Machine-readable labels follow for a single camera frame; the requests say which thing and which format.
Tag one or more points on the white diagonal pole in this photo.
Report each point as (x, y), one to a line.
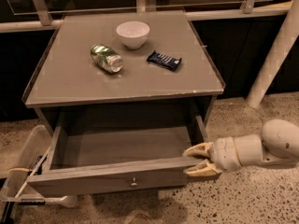
(287, 35)

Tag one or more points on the blue snack bar wrapper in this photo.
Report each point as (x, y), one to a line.
(164, 61)

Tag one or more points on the clear plastic bin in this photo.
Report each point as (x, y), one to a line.
(34, 148)

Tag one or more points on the green crushed soda can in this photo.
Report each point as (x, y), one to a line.
(106, 58)

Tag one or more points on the metal railing with glass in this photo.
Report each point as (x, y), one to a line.
(35, 15)

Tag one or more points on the grey drawer cabinet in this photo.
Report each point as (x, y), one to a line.
(68, 76)

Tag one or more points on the grey top drawer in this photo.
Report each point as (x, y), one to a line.
(91, 156)

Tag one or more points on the white ceramic bowl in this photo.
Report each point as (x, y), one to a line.
(133, 34)

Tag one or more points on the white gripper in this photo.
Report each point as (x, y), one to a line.
(223, 154)

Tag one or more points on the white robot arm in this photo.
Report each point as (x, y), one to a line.
(277, 146)

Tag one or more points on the white stick in bin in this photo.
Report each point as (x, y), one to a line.
(36, 167)

